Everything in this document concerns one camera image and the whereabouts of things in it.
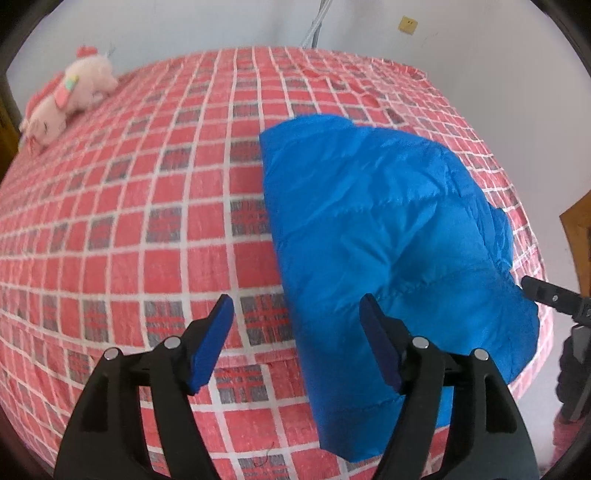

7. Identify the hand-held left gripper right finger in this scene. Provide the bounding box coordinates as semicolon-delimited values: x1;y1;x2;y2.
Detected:
359;294;541;480

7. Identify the red plaid bed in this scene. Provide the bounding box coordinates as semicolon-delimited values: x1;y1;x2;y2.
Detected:
0;46;555;480

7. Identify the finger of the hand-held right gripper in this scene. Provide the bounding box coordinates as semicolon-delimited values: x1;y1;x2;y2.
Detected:
521;276;591;320

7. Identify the blue puffer jacket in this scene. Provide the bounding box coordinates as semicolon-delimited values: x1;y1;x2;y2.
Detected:
259;114;541;463

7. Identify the white wall cable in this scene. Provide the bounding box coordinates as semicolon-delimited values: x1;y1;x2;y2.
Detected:
299;0;334;48

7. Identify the brown wooden furniture piece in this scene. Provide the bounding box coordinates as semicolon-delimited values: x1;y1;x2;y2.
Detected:
558;191;591;296

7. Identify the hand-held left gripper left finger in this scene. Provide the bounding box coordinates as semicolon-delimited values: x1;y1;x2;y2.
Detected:
53;294;236;480

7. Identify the pink plush toy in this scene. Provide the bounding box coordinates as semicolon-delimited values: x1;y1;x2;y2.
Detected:
18;45;120;155

